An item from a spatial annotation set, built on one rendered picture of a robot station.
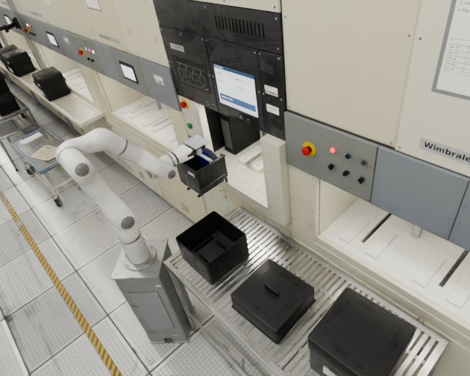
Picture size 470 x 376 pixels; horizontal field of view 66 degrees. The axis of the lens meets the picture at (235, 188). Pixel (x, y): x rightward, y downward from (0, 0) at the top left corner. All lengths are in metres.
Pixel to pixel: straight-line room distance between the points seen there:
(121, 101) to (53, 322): 1.98
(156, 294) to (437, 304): 1.44
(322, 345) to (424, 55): 1.01
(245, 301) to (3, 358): 2.03
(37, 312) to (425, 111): 2.99
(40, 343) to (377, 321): 2.40
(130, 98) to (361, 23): 2.76
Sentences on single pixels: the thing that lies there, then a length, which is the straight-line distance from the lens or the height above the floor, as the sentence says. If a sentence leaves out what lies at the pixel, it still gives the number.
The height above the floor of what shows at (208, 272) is 0.87.
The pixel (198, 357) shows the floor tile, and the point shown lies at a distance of 2.64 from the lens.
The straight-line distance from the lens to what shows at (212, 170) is 2.05.
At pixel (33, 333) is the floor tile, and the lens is 3.27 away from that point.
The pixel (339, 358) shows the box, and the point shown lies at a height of 1.01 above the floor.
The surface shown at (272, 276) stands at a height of 0.86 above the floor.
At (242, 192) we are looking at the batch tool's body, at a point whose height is 0.87.
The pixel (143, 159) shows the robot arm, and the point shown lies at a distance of 1.83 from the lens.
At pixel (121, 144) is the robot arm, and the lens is 1.76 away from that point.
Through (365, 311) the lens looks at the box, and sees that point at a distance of 1.56.
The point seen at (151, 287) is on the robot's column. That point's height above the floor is 0.65.
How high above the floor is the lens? 2.34
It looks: 40 degrees down
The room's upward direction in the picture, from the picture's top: 10 degrees counter-clockwise
